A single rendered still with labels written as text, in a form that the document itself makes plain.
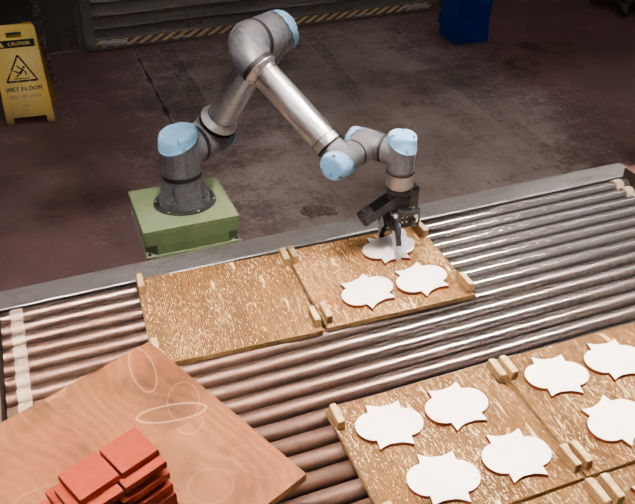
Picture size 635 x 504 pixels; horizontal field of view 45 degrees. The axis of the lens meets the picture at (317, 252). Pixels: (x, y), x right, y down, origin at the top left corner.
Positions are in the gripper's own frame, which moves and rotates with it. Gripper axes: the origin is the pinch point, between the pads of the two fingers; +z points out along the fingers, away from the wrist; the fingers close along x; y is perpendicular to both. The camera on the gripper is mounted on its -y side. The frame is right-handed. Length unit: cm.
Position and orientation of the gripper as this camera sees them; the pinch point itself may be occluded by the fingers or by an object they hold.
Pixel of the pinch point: (387, 249)
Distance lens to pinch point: 214.7
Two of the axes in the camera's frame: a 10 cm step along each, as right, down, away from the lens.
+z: 0.0, 8.2, 5.7
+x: -3.3, -5.4, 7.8
